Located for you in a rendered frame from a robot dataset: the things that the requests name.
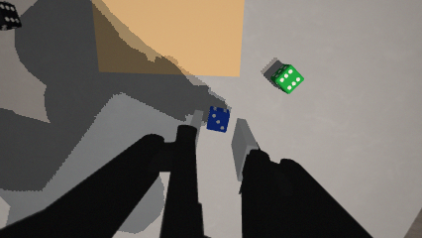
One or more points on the blue die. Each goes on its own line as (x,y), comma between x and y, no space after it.
(218,119)

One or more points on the black die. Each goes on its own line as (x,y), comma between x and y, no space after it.
(8,17)

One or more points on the tan flat mat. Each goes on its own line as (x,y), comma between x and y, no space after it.
(191,37)

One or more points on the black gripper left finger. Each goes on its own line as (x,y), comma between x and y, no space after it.
(99,205)

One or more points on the green die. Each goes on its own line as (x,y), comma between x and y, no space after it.
(287,78)

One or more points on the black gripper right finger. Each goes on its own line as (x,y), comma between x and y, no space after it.
(271,209)

